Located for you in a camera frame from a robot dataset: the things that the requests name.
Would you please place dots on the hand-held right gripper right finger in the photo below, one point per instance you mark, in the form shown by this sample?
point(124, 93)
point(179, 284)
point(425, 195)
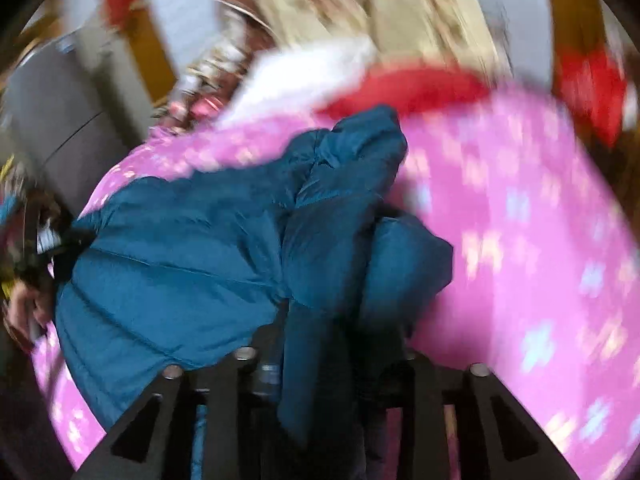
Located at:
point(415, 390)

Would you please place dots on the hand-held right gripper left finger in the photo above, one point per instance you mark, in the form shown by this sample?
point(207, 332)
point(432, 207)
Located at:
point(245, 385)

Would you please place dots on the teal down jacket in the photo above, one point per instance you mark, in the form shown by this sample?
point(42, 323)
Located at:
point(200, 240)

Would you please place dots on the person's left hand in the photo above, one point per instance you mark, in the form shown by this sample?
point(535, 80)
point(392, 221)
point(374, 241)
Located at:
point(22, 315)

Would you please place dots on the grey cabinet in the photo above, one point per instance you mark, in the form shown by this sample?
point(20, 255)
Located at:
point(65, 125)

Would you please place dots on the pink floral bedsheet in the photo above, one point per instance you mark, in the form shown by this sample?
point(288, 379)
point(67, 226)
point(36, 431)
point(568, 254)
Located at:
point(525, 210)

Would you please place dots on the red patterned blanket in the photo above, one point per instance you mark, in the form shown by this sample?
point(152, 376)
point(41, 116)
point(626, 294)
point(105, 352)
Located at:
point(210, 80)

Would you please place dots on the red ruffled pillow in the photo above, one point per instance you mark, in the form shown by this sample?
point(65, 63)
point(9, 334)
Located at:
point(415, 90)

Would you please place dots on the white pillow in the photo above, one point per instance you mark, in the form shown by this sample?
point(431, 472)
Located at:
point(300, 75)

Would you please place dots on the red shopping bag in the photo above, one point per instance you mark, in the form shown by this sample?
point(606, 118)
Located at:
point(595, 90)

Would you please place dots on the cream floral quilt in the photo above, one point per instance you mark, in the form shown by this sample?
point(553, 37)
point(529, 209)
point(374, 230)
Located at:
point(375, 0)

